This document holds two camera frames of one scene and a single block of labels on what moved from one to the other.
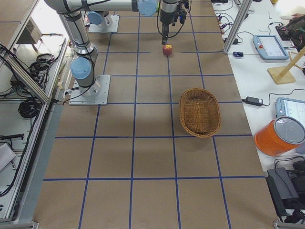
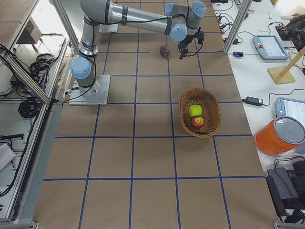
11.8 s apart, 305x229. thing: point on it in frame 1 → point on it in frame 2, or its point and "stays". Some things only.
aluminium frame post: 241,15 stays
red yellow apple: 167,49 → 197,122
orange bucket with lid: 280,136 stays
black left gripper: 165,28 → 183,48
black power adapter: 253,101 stays
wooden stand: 283,75 stays
